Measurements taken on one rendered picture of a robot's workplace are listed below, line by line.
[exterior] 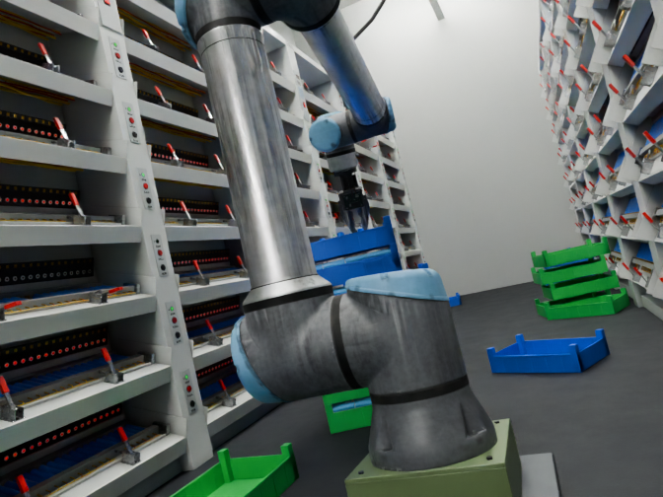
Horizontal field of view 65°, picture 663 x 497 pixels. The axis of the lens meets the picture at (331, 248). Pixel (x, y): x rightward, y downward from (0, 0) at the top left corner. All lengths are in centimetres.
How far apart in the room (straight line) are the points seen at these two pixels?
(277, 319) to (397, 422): 23
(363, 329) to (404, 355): 7
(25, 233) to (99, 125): 49
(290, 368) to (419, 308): 21
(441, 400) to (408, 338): 10
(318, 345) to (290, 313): 6
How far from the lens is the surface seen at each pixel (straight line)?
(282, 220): 82
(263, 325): 81
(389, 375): 76
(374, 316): 76
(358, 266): 147
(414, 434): 76
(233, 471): 139
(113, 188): 162
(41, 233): 133
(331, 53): 110
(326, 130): 142
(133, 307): 146
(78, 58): 177
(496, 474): 74
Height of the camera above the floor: 43
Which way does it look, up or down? 3 degrees up
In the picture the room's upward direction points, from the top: 13 degrees counter-clockwise
